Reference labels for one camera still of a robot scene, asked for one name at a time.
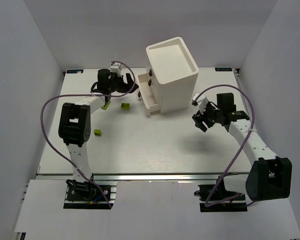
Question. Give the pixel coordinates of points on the blue left corner label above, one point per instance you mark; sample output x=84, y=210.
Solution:
x=74, y=71

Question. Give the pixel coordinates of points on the blue corner label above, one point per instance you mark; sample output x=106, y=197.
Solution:
x=223, y=69
x=74, y=71

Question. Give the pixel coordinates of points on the lime 2x2 lego brick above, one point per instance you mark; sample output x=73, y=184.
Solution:
x=125, y=106

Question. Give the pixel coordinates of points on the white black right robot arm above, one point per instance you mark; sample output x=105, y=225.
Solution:
x=270, y=175

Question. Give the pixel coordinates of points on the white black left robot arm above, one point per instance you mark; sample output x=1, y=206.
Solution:
x=75, y=119

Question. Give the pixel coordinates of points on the small lime lego brick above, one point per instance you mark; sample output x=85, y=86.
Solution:
x=97, y=132

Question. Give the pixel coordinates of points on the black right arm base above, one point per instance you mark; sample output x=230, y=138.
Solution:
x=235, y=205

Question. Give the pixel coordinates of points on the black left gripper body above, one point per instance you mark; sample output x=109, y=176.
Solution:
x=122, y=82

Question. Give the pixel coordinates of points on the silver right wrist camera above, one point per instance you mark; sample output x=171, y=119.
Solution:
x=200, y=101

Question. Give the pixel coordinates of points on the blue right corner label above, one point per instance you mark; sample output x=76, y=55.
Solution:
x=223, y=69

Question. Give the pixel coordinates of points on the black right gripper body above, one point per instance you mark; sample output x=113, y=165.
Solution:
x=204, y=117

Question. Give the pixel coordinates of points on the white drawer cabinet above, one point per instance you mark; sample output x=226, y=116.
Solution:
x=174, y=74

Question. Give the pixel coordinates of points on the lime 2x4 lego brick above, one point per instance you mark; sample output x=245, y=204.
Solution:
x=106, y=106

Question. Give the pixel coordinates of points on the white bottom drawer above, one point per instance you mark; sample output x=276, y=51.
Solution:
x=147, y=96

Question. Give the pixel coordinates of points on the aluminium table frame rail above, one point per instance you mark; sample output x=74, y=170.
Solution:
x=255, y=125

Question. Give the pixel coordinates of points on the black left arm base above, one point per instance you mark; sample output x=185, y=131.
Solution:
x=87, y=196

